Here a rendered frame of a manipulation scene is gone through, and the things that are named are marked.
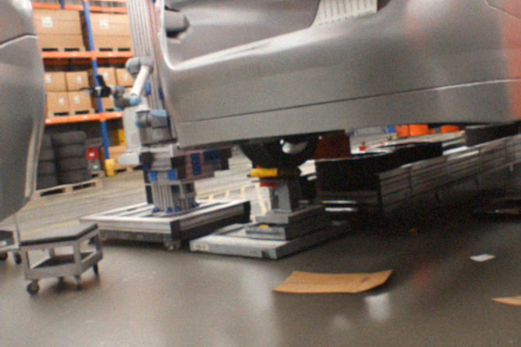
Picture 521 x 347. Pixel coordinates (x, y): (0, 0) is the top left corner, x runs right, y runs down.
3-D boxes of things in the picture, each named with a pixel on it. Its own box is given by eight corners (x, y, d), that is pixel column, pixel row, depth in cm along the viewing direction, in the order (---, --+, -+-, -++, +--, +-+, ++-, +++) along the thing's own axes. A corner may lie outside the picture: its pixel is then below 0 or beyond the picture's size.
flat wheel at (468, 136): (538, 142, 633) (536, 119, 632) (475, 149, 638) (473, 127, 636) (515, 139, 699) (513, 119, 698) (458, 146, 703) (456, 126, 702)
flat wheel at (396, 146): (374, 169, 565) (371, 144, 564) (446, 163, 541) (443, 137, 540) (360, 179, 503) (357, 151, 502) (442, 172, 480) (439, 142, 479)
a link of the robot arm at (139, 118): (148, 127, 451) (138, 55, 448) (132, 129, 458) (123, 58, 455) (158, 126, 461) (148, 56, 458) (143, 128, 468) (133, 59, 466)
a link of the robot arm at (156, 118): (160, 126, 445) (158, 108, 444) (146, 128, 451) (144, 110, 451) (170, 125, 455) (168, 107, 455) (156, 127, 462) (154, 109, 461)
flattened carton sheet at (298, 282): (379, 293, 276) (378, 286, 276) (272, 292, 301) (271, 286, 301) (394, 274, 303) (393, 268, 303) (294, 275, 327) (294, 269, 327)
